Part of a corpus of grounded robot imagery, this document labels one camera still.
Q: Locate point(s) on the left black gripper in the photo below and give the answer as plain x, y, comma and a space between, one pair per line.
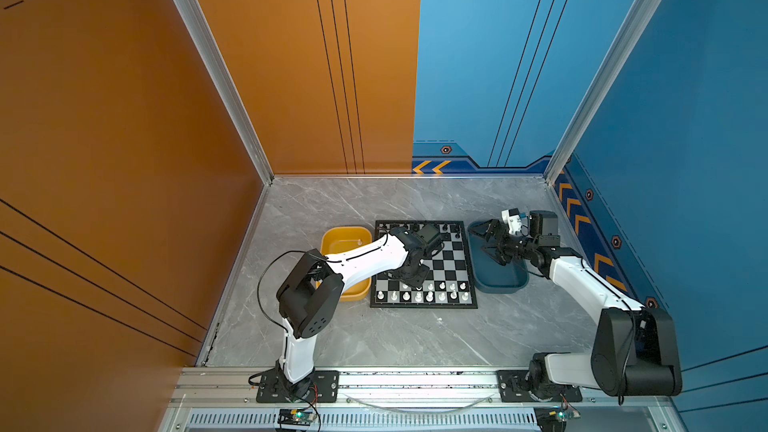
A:
419, 281

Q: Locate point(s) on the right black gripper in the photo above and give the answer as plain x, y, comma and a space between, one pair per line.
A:
496, 227

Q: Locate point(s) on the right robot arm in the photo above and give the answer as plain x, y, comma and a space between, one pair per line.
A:
635, 350

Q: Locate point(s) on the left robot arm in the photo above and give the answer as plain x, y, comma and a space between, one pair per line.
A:
309, 296

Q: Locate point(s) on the black white chess board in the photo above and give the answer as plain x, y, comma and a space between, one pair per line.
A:
449, 284

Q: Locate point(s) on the right circuit board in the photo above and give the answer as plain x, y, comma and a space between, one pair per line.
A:
555, 420

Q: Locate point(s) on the left green circuit board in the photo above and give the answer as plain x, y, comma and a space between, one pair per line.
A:
297, 420

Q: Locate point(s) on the teal plastic tray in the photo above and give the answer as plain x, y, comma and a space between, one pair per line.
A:
493, 274

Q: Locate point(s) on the yellow plastic tray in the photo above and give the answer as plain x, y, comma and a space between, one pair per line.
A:
343, 239

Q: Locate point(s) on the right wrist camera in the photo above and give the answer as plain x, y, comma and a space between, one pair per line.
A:
517, 222

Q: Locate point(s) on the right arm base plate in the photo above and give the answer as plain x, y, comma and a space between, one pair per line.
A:
517, 386

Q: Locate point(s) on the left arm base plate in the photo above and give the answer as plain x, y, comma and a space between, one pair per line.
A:
272, 387

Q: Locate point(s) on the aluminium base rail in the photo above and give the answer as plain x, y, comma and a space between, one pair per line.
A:
383, 387

